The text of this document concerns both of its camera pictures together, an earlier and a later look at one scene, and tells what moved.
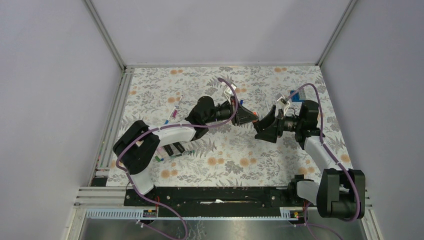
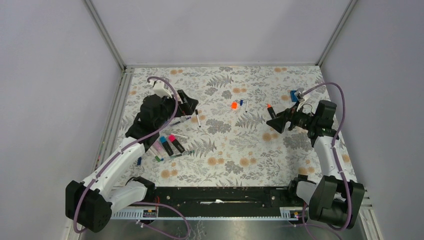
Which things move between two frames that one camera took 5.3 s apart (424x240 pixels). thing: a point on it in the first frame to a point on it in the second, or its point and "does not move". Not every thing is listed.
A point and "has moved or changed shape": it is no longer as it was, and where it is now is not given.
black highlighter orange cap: x=255 y=119 has moved or changed shape
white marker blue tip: x=267 y=105 to x=247 y=105
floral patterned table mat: x=232 y=155 does not move
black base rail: x=213 y=202 does not move
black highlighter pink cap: x=179 y=146 does not move
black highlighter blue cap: x=168 y=150 does not move
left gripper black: x=242 y=116 to x=188 y=106
